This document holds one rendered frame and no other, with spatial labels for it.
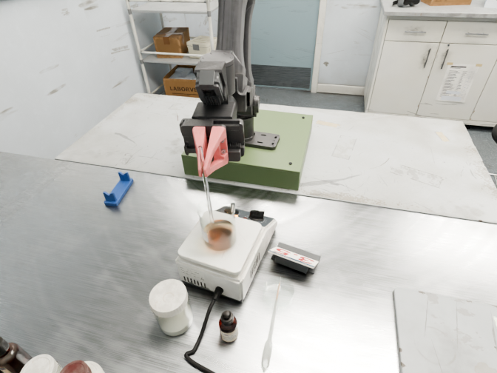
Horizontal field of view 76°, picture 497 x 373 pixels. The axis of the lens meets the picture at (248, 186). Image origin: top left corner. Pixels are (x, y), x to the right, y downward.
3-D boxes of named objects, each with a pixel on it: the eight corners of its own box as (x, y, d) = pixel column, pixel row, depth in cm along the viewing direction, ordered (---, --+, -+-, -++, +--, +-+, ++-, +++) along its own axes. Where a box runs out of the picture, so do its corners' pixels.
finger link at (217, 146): (217, 155, 43) (227, 119, 50) (166, 153, 44) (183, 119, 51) (222, 192, 48) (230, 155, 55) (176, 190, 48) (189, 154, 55)
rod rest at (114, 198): (122, 180, 86) (118, 169, 83) (134, 180, 85) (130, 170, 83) (104, 205, 78) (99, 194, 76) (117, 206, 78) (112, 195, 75)
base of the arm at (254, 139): (276, 123, 79) (282, 111, 84) (201, 113, 83) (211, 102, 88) (274, 150, 84) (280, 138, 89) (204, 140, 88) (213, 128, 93)
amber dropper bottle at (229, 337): (217, 329, 53) (214, 308, 49) (234, 323, 54) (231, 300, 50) (224, 346, 51) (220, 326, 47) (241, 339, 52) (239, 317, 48)
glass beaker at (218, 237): (235, 257, 54) (232, 223, 49) (199, 254, 55) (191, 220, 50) (241, 227, 60) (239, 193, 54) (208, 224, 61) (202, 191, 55)
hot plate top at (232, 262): (207, 211, 64) (206, 208, 63) (263, 226, 60) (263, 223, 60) (175, 257, 56) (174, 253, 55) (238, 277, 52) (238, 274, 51)
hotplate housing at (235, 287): (224, 213, 75) (221, 187, 70) (277, 227, 71) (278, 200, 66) (173, 292, 59) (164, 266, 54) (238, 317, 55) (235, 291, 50)
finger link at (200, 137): (231, 155, 43) (239, 119, 50) (180, 154, 44) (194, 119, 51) (235, 192, 48) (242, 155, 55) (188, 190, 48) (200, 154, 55)
